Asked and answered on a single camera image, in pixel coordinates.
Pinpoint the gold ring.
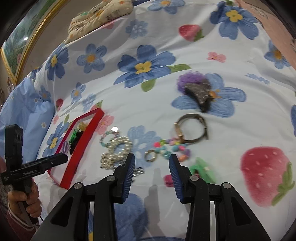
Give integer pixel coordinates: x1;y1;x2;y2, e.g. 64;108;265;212
144;150;159;163

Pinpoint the pastel bead bracelet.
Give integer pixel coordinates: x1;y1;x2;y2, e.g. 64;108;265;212
99;129;122;149

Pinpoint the gold mesh band watch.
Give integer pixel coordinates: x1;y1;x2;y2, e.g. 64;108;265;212
172;113;209;145

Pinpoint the red jewelry box tray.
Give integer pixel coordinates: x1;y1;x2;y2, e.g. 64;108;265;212
48;108;104;189

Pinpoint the person's left hand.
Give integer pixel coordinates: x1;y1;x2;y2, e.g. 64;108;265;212
8;181;42;221

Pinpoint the black scrunchie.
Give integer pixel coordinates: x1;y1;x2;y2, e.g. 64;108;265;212
69;131;84;155

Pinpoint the green sequin hair clip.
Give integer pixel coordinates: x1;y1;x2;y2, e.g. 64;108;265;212
69;129;79;144

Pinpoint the yellow hair clip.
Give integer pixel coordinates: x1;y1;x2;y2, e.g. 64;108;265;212
78;122;88;132

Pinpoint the light blue floral pillow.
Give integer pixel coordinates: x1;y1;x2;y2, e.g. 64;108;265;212
1;78;54;163

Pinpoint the purple fluffy hair clip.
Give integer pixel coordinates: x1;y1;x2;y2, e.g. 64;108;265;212
177;71;213;113

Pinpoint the floral bed sheet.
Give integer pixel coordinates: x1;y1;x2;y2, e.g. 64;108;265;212
34;1;295;240

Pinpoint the gold framed painting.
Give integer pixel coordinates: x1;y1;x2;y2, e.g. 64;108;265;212
1;0;67;84

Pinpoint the cream patterned folded blanket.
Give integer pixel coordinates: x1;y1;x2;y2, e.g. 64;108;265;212
64;0;133;44

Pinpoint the pink cloth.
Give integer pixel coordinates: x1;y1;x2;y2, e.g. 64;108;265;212
235;1;295;63

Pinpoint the white pearl bracelet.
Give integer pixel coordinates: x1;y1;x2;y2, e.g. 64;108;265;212
103;135;134;163

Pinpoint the colourful bead bracelet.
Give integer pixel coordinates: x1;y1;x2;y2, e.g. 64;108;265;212
153;138;192;162

